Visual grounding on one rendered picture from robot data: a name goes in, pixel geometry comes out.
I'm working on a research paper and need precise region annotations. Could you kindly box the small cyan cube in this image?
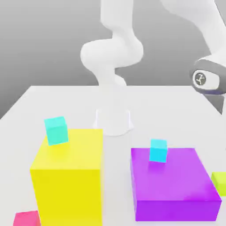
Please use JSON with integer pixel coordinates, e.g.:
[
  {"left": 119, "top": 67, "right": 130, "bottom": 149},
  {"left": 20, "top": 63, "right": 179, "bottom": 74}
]
[{"left": 149, "top": 139, "right": 168, "bottom": 163}]

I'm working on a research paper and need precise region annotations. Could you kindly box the small turquoise cube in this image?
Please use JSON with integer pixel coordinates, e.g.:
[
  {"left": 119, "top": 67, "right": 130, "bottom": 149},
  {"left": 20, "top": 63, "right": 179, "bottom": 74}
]
[{"left": 44, "top": 116, "right": 69, "bottom": 147}]

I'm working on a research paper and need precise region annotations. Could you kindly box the small lime green cube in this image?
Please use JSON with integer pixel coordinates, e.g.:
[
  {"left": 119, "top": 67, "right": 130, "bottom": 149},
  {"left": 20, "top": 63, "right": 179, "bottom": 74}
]
[{"left": 211, "top": 171, "right": 226, "bottom": 197}]

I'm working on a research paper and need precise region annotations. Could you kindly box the small pink cube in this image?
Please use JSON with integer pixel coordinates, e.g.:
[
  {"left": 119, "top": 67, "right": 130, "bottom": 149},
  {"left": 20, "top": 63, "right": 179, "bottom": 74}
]
[{"left": 12, "top": 210, "right": 41, "bottom": 226}]

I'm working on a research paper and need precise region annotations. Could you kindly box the large yellow box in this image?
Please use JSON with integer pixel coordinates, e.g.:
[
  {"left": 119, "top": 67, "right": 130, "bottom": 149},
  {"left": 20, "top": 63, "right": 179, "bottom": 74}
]
[{"left": 30, "top": 128, "right": 104, "bottom": 226}]

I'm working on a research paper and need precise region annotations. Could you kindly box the large purple box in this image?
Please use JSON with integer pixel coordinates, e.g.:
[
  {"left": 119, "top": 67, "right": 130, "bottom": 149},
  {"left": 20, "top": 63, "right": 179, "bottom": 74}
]
[{"left": 130, "top": 147, "right": 222, "bottom": 222}]

